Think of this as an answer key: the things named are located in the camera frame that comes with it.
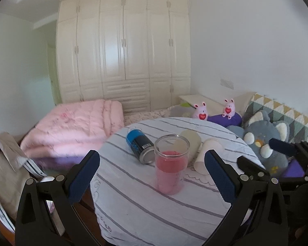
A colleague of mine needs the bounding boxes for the pale green cup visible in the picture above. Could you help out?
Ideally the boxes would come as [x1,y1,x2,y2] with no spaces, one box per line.
[180,129,201,163]

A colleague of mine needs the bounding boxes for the cream bed headboard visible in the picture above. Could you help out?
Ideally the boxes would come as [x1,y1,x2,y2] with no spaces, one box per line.
[234,92,256,116]

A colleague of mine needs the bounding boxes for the white bedside table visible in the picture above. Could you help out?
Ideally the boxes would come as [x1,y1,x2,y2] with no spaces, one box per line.
[179,95,224,116]

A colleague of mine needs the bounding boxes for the right pink bunny plush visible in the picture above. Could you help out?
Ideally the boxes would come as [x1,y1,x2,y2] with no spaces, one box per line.
[222,99,235,119]

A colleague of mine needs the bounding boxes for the purple pillow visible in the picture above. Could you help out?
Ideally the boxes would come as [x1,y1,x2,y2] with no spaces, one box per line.
[207,113,242,128]

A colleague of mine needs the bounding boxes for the folded pink quilt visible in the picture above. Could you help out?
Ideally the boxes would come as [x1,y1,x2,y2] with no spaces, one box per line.
[20,99,124,158]

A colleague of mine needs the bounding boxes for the heart pattern bed sheet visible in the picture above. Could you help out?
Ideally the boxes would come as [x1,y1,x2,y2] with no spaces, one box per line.
[124,107,171,126]

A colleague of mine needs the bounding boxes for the striped white tablecloth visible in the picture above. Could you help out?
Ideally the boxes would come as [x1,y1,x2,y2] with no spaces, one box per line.
[91,117,259,245]

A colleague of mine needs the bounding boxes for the wall outlet panel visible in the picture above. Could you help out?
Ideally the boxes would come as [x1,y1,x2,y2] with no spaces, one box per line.
[220,78,234,90]

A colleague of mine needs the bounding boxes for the clear jar pink contents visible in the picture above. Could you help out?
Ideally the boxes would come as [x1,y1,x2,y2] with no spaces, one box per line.
[154,134,190,195]

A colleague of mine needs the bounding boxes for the cream white wardrobe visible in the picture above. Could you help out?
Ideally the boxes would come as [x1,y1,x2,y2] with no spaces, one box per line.
[56,0,191,113]

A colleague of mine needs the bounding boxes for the grey green small pillow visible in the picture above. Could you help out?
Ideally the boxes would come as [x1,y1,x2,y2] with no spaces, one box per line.
[169,102,195,118]

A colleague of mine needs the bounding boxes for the white paper cup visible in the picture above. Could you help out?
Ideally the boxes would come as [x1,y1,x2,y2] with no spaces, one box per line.
[194,138,224,175]

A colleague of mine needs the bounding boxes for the grey koala plush cushion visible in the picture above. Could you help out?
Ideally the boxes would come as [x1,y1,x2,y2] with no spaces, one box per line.
[227,110,289,177]

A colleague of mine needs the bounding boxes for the left pink bunny plush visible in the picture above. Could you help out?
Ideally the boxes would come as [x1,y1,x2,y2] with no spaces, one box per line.
[192,102,209,121]

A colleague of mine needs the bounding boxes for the pink bunny plush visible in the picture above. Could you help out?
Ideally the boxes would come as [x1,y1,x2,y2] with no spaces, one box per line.
[222,99,235,119]
[192,102,209,121]

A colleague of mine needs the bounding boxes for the triangle pattern quilted pillow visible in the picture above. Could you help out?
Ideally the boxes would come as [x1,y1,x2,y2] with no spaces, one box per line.
[243,93,308,143]

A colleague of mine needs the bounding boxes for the blue black can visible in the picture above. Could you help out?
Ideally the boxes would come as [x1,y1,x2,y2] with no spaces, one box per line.
[126,129,155,164]

